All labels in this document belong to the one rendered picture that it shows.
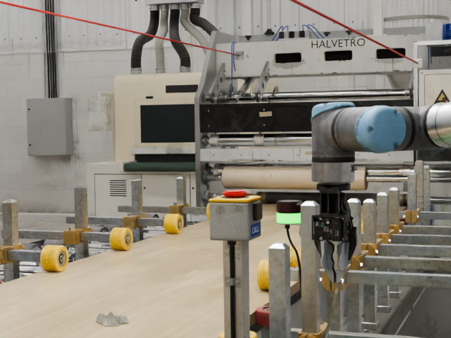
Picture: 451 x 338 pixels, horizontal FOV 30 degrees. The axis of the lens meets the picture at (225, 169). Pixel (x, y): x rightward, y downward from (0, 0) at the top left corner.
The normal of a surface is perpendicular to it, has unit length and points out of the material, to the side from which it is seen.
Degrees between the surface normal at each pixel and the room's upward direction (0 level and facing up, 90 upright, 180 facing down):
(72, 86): 90
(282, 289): 90
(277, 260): 90
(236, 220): 90
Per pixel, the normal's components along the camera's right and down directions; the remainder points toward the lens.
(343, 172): 0.33, 0.04
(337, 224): -0.34, 0.05
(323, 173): -0.55, 0.05
